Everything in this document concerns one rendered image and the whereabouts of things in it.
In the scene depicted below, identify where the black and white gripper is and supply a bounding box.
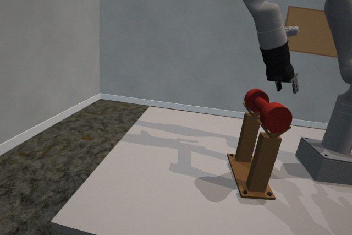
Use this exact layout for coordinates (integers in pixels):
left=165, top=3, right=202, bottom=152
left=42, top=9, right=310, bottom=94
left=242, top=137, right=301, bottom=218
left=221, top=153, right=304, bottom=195
left=257, top=25, right=299, bottom=94

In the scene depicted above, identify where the brown wooden cradle stand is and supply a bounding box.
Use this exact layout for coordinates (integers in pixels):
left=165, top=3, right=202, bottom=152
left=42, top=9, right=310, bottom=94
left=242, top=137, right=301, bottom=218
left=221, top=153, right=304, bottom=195
left=227, top=102, right=291, bottom=200

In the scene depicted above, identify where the red dumbbell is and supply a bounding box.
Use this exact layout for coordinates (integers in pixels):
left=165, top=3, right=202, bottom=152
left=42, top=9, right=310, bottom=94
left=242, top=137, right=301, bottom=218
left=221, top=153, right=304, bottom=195
left=244, top=89, right=293, bottom=133

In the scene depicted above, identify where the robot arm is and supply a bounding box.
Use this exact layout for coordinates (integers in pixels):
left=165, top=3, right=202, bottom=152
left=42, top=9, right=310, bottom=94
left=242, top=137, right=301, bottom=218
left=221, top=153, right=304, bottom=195
left=243, top=0, right=352, bottom=154

